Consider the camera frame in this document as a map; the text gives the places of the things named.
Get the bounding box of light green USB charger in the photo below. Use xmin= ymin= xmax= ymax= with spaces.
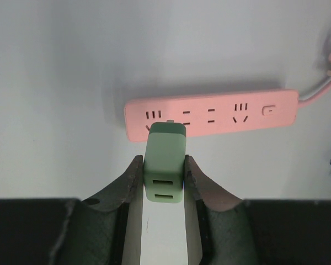
xmin=143 ymin=120 xmax=186 ymax=204

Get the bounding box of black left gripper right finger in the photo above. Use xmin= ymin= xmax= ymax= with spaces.
xmin=184 ymin=156 xmax=331 ymax=264

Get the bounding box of pink long power strip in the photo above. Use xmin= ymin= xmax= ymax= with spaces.
xmin=124 ymin=70 xmax=331 ymax=142

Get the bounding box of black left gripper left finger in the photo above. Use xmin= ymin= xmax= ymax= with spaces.
xmin=0 ymin=155 xmax=143 ymax=264

